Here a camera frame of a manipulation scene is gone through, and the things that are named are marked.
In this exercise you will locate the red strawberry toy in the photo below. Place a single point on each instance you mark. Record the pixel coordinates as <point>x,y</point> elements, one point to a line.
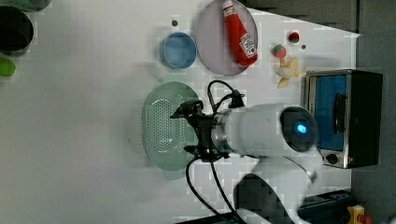
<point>294,37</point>

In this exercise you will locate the blue round bowl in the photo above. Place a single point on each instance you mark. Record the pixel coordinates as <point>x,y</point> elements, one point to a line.
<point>178,51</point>

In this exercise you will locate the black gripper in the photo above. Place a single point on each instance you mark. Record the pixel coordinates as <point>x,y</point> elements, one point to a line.
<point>203,125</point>

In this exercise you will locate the purple round plate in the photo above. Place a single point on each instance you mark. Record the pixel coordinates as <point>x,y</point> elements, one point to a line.
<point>212,38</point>

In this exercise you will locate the green round object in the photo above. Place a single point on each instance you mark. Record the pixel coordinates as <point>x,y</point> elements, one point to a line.
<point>7,67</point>

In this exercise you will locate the red ketchup bottle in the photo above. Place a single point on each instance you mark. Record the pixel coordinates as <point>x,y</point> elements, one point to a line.
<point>242,45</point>

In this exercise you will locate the black toaster oven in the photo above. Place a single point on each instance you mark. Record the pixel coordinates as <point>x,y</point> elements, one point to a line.
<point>347,107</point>

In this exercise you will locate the pink strawberry toy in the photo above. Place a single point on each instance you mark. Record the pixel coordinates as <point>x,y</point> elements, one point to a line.
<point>279,51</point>

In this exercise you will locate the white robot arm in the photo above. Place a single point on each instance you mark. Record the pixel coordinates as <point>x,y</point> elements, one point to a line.
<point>282,138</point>

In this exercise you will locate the black round container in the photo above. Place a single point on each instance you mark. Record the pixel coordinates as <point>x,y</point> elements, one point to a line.
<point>16,31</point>

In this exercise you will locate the peeled banana toy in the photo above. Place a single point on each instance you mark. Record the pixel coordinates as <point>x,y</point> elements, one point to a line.
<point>287,70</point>

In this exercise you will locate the yellow emergency stop box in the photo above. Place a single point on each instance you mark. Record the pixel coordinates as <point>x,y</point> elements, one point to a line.
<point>358,216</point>

